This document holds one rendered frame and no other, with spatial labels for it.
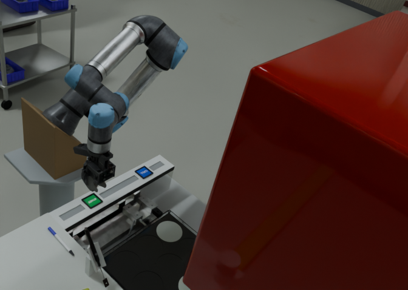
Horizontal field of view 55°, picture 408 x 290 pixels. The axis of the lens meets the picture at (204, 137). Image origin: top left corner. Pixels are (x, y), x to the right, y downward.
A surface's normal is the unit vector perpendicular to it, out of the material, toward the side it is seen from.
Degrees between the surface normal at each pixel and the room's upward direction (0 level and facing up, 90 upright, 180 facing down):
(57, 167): 90
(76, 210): 0
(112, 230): 0
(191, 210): 0
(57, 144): 90
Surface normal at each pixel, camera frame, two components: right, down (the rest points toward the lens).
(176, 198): 0.22, -0.79
